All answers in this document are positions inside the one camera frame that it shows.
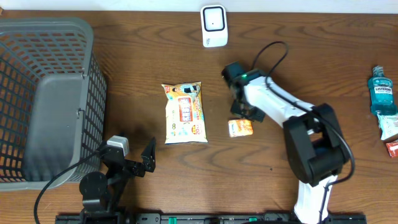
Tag small orange snack packet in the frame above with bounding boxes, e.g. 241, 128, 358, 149
228, 119, 254, 138

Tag yellow snack bag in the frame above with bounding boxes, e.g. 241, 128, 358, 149
162, 82, 208, 144

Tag teal Listerine mouthwash bottle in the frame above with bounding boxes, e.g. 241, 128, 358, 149
368, 65, 397, 116

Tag light teal wipes packet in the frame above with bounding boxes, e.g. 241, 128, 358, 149
377, 114, 397, 140

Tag red Top chocolate bar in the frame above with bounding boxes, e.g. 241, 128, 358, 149
386, 140, 398, 158

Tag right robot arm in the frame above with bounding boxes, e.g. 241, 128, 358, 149
221, 62, 354, 223

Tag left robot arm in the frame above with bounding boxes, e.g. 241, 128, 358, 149
79, 136, 156, 223

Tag white barcode scanner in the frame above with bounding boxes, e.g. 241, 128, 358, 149
200, 4, 228, 48

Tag grey plastic shopping basket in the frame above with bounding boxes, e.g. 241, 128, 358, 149
1, 17, 107, 191

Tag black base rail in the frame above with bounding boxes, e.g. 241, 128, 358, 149
55, 212, 368, 224

